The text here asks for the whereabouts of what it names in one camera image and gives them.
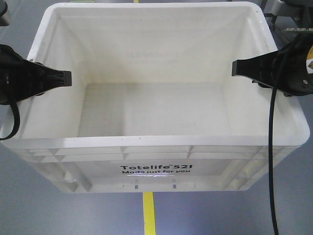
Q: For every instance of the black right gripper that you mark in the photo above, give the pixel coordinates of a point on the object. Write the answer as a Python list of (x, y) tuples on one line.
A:
[(295, 60)]

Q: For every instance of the white plastic tote box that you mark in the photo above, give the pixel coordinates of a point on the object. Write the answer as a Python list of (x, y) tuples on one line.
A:
[(153, 105)]

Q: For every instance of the yellow floor tape line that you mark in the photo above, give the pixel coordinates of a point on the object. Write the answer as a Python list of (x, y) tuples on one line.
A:
[(149, 214)]

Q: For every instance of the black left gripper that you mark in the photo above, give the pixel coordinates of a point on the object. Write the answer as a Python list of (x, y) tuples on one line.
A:
[(25, 78)]

